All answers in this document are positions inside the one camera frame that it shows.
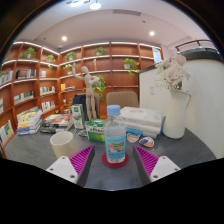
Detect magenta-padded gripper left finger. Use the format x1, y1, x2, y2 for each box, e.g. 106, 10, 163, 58
45, 144, 96, 188

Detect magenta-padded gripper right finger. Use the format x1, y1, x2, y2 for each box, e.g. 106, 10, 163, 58
132, 144, 181, 186

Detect clear blue-capped water bottle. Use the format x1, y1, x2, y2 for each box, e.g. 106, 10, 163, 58
103, 104, 128, 164

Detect cream ceramic mug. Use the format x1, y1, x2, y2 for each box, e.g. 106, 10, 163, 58
49, 130, 80, 159

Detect green tissue box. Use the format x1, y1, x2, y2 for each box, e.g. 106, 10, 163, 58
85, 118, 107, 143

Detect flat round red coaster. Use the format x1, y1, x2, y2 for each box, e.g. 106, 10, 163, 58
101, 151, 130, 169

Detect white ceramic vase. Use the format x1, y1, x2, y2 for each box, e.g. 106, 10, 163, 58
162, 88, 193, 140

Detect tall green and white carton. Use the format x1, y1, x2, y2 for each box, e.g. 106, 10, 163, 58
71, 103, 86, 130

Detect stack of colourful books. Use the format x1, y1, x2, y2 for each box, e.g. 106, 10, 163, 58
15, 107, 44, 136

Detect dark navy chair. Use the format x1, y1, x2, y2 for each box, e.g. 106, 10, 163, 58
71, 93, 101, 119

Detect beige upholstered chair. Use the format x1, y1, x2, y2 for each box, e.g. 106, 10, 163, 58
105, 90, 140, 109

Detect wooden artist mannequin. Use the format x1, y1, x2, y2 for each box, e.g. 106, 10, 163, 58
72, 65, 100, 121

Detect pink and white flower bouquet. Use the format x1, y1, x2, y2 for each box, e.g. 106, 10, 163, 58
153, 53, 192, 92

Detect orange wooden shelf unit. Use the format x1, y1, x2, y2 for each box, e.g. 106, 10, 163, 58
0, 40, 164, 158

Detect multi-globe ceiling lamp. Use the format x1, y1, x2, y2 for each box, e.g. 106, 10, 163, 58
65, 0, 103, 10

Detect black track light rail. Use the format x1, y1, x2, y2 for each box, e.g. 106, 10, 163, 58
175, 39, 216, 53

